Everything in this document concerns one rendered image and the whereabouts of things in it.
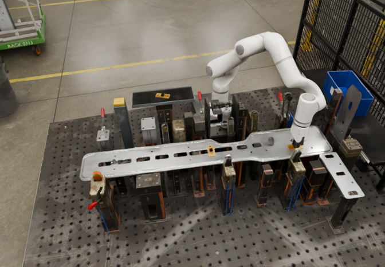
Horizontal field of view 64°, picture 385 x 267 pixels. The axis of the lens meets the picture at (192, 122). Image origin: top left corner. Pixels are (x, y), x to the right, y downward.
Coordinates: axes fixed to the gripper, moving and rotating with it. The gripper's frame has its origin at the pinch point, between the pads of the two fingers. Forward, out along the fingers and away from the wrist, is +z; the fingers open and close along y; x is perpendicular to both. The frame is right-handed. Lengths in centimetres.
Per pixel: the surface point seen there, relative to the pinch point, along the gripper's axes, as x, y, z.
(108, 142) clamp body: -103, -17, -1
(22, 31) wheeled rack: -269, -358, 73
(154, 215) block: -82, 14, 29
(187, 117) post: -57, -24, -7
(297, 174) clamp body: -7.2, 19.9, 1.1
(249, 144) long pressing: -24.4, -6.0, 3.0
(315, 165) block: 6.6, 13.1, 5.1
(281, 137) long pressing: -5.0, -8.8, 3.1
